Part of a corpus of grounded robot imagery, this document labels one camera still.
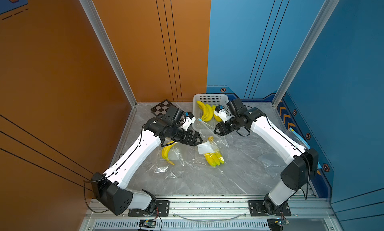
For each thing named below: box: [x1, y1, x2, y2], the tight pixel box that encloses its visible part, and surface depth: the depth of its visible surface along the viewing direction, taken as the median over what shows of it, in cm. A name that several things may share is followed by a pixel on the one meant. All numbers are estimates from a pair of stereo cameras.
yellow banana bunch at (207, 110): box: [196, 100, 214, 122], surface depth 107 cm
